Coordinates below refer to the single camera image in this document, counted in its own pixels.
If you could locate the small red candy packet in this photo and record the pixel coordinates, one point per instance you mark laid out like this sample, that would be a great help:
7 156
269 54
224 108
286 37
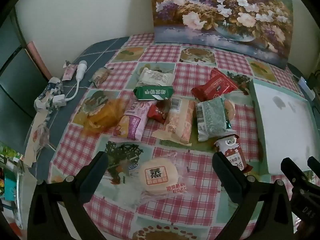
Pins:
156 112

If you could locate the flower painting canvas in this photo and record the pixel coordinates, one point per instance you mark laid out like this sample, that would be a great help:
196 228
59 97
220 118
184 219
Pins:
220 17

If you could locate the white power strip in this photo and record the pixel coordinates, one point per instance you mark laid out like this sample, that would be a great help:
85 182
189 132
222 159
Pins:
306 85

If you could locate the white tray green rim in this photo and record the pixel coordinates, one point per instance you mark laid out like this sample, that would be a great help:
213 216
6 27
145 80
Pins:
282 130

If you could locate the purple pink snack packet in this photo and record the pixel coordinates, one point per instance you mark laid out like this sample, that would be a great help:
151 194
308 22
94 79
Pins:
133 125

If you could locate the dark cabinet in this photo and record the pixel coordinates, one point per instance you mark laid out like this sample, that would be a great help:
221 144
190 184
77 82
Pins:
17 85

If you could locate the small brown snack packet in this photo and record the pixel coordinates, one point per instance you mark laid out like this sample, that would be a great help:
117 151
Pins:
100 75

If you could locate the pink board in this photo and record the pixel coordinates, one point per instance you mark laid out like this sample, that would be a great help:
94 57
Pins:
37 55

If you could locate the crumpled paper wrappers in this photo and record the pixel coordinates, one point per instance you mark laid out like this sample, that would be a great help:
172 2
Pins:
37 140

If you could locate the black charger plug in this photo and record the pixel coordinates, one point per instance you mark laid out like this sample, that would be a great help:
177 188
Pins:
314 78

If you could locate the brown milk snack packet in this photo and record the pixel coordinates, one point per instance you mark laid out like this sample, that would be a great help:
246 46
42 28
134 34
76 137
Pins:
231 150

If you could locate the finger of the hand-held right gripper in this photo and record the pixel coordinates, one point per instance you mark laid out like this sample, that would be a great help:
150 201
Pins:
288 166
314 163

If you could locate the small pink packet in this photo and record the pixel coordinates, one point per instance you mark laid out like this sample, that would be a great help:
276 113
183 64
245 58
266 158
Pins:
68 72

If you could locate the clear green-edged cracker packet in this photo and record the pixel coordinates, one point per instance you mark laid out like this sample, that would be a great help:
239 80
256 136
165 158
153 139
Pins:
211 120

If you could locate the beige long bread packet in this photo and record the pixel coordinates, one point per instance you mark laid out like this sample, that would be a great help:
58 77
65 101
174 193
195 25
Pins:
178 122

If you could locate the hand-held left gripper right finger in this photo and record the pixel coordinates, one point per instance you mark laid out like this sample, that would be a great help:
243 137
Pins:
226 170

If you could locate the orange bread packet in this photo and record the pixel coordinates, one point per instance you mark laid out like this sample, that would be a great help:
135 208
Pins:
102 117

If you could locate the red snack packet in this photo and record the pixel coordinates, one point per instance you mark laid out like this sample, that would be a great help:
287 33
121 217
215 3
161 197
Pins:
215 85

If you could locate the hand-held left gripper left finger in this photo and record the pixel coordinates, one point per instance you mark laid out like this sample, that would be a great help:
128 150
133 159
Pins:
98 166

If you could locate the green snack packet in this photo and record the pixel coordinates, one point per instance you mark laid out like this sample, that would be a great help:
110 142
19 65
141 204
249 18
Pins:
153 93

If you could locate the white snack packet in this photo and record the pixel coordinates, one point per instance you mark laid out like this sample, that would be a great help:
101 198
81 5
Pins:
155 78

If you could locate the blue white patterned wrapper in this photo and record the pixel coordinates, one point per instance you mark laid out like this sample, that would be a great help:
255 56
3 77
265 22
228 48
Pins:
46 95

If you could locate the colourful plastic bags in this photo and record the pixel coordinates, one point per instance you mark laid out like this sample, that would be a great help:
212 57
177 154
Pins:
10 180

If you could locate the round steamed cake packet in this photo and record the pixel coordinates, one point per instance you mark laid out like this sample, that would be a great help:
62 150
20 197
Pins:
157 177

